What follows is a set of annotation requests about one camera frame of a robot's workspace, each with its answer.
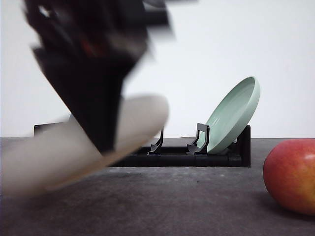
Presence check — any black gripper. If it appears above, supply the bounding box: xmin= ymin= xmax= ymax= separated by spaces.
xmin=23 ymin=0 xmax=176 ymax=153

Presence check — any white plate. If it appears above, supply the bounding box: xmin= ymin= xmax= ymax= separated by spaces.
xmin=0 ymin=95 xmax=169 ymax=197

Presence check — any green plate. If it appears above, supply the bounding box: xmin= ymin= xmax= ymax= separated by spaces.
xmin=197 ymin=76 xmax=260 ymax=154

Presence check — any black plate rack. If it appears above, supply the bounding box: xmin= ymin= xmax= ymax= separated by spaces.
xmin=34 ymin=123 xmax=251 ymax=167

